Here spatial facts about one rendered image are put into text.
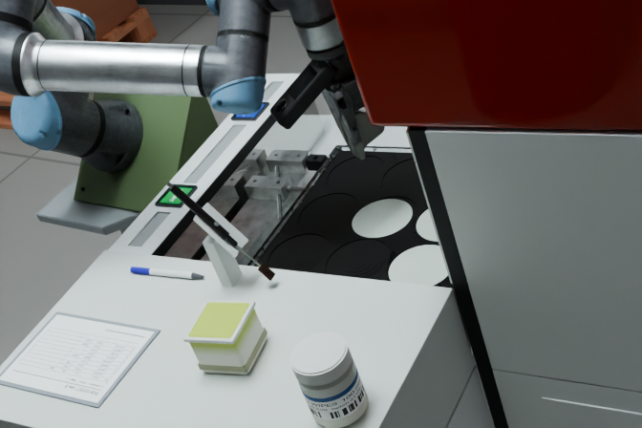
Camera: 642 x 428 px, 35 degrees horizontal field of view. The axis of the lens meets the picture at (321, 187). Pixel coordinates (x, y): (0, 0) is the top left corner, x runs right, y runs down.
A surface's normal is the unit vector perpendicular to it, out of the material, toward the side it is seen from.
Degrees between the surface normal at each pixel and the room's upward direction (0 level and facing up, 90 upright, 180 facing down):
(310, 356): 0
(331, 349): 0
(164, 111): 44
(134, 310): 0
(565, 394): 90
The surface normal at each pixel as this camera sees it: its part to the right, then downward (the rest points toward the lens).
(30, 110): -0.58, -0.02
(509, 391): -0.44, 0.61
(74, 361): -0.29, -0.79
